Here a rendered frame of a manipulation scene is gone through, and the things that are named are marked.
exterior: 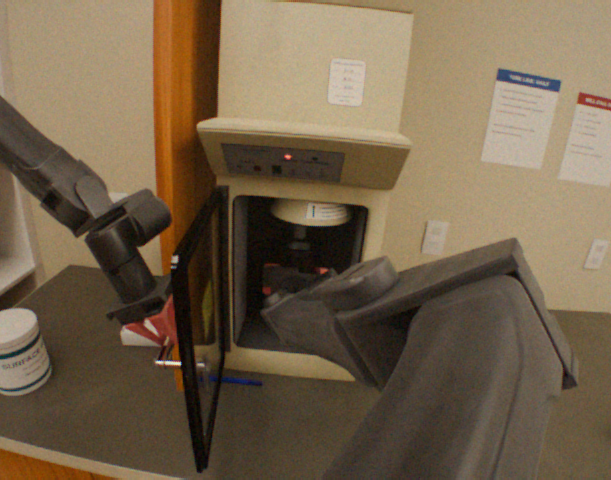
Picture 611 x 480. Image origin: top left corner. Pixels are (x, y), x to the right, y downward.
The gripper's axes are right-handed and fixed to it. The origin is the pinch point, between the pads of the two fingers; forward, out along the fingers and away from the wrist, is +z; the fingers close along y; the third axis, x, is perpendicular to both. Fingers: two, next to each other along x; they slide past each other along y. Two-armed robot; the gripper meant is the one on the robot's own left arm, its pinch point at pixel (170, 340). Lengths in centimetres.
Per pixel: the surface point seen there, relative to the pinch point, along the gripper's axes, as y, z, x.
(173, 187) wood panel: -6.3, -19.0, -14.4
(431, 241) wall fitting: -56, 32, -59
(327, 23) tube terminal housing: -39, -35, -21
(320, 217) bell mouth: -26.9, -2.2, -22.5
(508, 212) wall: -83, 31, -58
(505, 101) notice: -89, -4, -59
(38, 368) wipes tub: 41.7, 4.1, -11.2
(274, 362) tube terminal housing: -5.5, 27.0, -21.1
